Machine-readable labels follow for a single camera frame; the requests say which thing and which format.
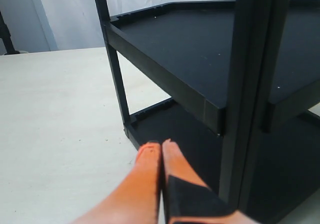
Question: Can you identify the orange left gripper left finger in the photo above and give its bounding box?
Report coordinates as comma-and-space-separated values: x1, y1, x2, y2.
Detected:
73, 142, 161, 224

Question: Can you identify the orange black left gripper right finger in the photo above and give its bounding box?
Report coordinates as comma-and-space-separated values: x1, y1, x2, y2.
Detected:
162, 139, 253, 224

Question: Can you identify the black two-tier shelf rack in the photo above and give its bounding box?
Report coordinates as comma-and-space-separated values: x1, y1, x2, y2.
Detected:
95, 0, 320, 224

